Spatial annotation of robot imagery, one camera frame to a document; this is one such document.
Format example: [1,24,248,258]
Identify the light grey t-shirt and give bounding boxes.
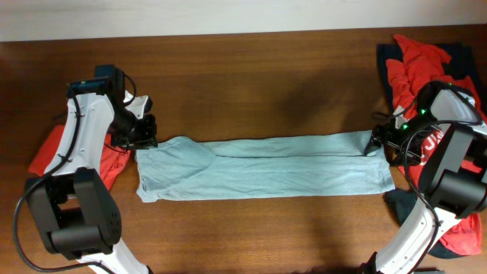
[135,131,394,202]

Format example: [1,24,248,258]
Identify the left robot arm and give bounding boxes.
[18,65,157,273]

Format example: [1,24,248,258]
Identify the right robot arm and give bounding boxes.
[358,81,486,273]

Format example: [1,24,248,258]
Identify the folded red cloth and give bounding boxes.
[27,125,130,190]

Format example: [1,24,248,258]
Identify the dark navy garment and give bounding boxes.
[377,43,483,260]

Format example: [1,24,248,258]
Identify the red printed t-shirt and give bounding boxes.
[377,34,486,259]

